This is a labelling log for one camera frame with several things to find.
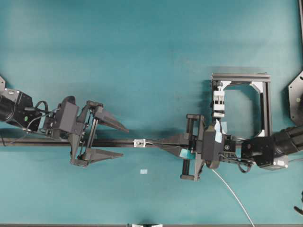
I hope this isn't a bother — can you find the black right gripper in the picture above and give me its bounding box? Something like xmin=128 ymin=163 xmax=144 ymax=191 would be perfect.
xmin=152 ymin=114 xmax=237 ymax=182

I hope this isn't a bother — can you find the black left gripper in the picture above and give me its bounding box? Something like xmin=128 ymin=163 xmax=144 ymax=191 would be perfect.
xmin=44 ymin=96 xmax=129 ymax=167

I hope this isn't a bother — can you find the thin white wire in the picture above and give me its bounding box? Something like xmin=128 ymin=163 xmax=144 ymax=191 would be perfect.
xmin=144 ymin=141 xmax=255 ymax=227

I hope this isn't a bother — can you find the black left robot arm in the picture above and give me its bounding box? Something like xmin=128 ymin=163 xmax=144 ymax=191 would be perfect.
xmin=0 ymin=89 xmax=129 ymax=167

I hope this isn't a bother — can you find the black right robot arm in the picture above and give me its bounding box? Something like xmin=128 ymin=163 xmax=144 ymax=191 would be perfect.
xmin=152 ymin=114 xmax=303 ymax=181

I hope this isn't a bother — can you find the silver metal fitting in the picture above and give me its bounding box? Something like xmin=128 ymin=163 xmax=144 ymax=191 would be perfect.
xmin=134 ymin=139 xmax=146 ymax=148

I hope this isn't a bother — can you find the small white tape patch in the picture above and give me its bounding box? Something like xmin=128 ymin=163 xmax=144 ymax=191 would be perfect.
xmin=140 ymin=169 xmax=148 ymax=175

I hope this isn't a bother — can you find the white clamp block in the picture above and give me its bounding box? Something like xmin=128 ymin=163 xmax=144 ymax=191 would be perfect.
xmin=212 ymin=81 xmax=225 ymax=118

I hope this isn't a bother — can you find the black clip at right edge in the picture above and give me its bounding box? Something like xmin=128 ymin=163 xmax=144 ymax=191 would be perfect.
xmin=293 ymin=190 xmax=303 ymax=215

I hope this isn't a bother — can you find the white bracket at bottom edge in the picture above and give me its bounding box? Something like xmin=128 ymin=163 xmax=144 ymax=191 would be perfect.
xmin=128 ymin=224 xmax=163 ymax=227

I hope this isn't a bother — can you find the long black aluminium rail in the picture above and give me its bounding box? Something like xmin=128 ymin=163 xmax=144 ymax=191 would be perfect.
xmin=0 ymin=129 xmax=303 ymax=149

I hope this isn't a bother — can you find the black aluminium square frame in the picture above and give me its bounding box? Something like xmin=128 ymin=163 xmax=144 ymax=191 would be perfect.
xmin=211 ymin=72 xmax=272 ymax=137

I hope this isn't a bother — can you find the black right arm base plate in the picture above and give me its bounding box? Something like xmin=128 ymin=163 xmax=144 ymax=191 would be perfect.
xmin=288 ymin=72 xmax=303 ymax=125

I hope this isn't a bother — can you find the black right edge post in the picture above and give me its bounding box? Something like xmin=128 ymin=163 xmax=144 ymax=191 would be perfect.
xmin=298 ymin=0 xmax=303 ymax=41

